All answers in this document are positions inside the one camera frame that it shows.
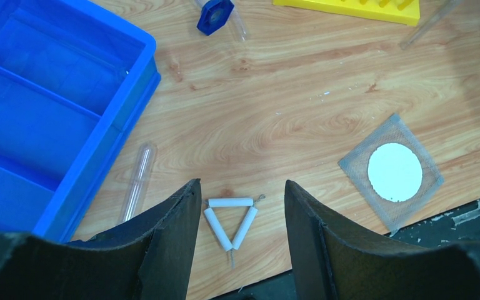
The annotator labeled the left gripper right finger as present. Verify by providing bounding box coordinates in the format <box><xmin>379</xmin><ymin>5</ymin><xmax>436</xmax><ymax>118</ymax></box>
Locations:
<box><xmin>284</xmin><ymin>180</ymin><xmax>480</xmax><ymax>299</ymax></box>

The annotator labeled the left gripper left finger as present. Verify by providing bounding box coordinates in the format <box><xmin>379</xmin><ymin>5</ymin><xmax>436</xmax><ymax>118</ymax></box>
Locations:
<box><xmin>0</xmin><ymin>179</ymin><xmax>202</xmax><ymax>299</ymax></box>

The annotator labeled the clear test tube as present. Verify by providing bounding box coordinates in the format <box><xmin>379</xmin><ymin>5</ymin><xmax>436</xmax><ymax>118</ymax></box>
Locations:
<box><xmin>118</xmin><ymin>142</ymin><xmax>156</xmax><ymax>224</ymax></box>

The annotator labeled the white clay triangle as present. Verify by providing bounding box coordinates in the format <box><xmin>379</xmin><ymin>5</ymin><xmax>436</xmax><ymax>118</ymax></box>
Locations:
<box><xmin>202</xmin><ymin>194</ymin><xmax>266</xmax><ymax>269</ymax></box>

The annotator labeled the wire gauze with white disc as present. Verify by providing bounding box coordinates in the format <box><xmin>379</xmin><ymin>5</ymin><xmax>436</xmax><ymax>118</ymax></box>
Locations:
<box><xmin>338</xmin><ymin>114</ymin><xmax>444</xmax><ymax>233</ymax></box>

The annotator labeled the blue plastic bin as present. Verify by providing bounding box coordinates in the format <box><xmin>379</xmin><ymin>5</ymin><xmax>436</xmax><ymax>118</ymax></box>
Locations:
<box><xmin>0</xmin><ymin>1</ymin><xmax>161</xmax><ymax>242</ymax></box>

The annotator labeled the tube with blue cap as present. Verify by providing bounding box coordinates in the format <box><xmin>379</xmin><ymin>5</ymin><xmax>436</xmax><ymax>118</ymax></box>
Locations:
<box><xmin>195</xmin><ymin>0</ymin><xmax>248</xmax><ymax>42</ymax></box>

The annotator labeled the yellow test tube rack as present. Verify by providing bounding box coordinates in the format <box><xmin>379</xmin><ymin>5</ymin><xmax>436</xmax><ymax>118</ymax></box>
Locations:
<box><xmin>272</xmin><ymin>0</ymin><xmax>421</xmax><ymax>26</ymax></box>

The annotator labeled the clear glass rod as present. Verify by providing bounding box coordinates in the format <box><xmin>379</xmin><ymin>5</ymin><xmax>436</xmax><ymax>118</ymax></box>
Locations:
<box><xmin>399</xmin><ymin>0</ymin><xmax>464</xmax><ymax>50</ymax></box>

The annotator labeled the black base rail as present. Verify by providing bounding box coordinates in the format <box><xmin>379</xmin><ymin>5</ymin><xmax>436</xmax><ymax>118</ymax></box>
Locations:
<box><xmin>215</xmin><ymin>199</ymin><xmax>480</xmax><ymax>299</ymax></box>

